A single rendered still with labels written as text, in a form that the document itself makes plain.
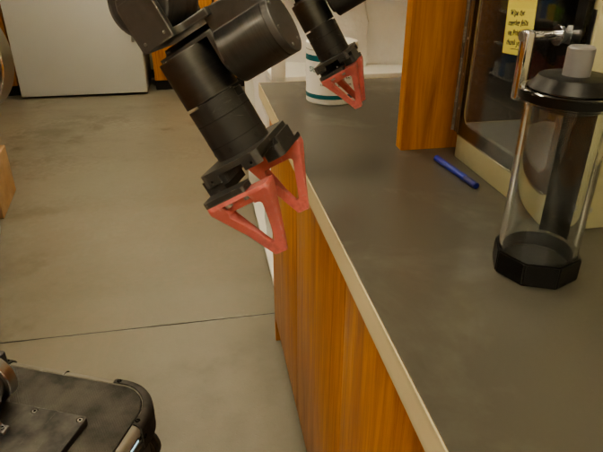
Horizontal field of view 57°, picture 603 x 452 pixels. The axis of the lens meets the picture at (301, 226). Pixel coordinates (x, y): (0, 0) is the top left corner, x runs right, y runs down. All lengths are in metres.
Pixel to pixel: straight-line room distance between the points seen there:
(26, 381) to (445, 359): 1.34
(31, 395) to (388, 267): 1.19
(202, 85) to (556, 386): 0.43
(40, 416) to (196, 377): 0.58
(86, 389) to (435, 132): 1.12
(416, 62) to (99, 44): 4.73
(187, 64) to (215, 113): 0.05
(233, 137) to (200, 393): 1.45
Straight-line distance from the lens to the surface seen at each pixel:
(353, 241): 0.76
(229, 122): 0.53
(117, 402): 1.59
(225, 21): 0.52
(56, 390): 1.67
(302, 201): 0.61
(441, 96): 1.12
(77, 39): 5.65
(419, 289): 0.68
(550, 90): 0.64
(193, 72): 0.52
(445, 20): 1.09
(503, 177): 0.95
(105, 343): 2.19
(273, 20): 0.49
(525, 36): 0.79
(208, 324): 2.19
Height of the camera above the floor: 1.31
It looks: 27 degrees down
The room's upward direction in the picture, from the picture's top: straight up
